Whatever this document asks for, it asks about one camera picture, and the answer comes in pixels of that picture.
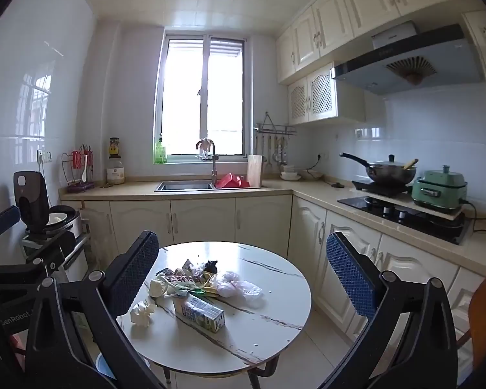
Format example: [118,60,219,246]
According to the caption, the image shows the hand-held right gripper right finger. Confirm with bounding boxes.
[320,232,458,389]

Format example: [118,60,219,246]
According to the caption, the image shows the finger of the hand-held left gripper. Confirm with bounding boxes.
[0,232,77,283]
[0,206,22,252]

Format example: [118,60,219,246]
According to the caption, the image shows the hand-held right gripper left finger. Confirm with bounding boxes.
[24,230,167,389]

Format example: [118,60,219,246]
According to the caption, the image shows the white and yellow packet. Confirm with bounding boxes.
[147,275,171,300]

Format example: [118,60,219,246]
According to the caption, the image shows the white tissue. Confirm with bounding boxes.
[130,299,158,327]

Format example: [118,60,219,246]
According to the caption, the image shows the lime green packet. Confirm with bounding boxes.
[168,281,221,298]

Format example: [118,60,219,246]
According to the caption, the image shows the green and white milk carton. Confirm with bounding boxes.
[174,294,226,334]

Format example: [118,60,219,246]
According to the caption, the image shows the blue waste bin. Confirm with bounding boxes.
[94,352,151,382]

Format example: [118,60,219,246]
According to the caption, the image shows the clear plastic bag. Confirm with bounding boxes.
[219,269,264,306]

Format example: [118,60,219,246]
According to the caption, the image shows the black rice cooker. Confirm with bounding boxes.
[13,170,85,241]

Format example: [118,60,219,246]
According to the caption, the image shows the red utensil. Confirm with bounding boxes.
[72,150,94,171]

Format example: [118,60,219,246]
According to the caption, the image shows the round marble table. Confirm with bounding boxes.
[117,242,312,389]

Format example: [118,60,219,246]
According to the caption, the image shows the black induction cooker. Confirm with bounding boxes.
[352,179,414,198]

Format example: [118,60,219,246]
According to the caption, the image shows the black gas stove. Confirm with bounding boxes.
[337,196,472,246]

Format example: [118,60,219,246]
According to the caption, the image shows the large clear jar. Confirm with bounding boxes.
[106,156,126,186]

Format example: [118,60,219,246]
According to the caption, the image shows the beige kitchen countertop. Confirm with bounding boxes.
[60,176,486,276]

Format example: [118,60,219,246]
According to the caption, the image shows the steel sink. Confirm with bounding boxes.
[154,180,217,193]

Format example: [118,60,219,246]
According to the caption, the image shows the steel wok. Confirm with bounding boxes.
[339,152,419,185]

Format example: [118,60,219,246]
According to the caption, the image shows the green plastic bottle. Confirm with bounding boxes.
[154,134,168,165]

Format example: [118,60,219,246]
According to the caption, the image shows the wok lid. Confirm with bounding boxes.
[370,154,416,170]

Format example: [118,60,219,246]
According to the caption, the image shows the green electric cooking pot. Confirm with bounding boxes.
[412,165,469,214]

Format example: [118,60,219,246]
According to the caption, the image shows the red plastic basket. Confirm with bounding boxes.
[214,173,251,189]

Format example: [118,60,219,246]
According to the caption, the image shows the steel kitchen faucet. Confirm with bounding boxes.
[195,140,219,187]

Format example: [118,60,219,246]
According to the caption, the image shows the wooden cutting board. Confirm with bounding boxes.
[247,155,264,187]

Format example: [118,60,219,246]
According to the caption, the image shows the row of hanging utensils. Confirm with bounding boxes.
[254,134,288,171]

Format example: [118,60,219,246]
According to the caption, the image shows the kitchen window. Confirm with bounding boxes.
[154,32,254,165]

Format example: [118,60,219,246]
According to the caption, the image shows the brown folding fan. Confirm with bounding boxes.
[386,57,437,86]

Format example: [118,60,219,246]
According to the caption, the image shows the grey range hood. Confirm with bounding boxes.
[331,20,486,96]

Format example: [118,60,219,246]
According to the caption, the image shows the wire utensil holder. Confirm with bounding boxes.
[61,144,96,193]

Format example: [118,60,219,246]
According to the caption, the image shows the black appliance cord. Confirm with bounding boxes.
[464,200,486,236]

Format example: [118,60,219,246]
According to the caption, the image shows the wall-mounted utensil rack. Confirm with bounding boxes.
[253,111,297,136]

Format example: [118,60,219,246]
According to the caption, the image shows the cream wall cabinets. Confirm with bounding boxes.
[275,0,480,86]

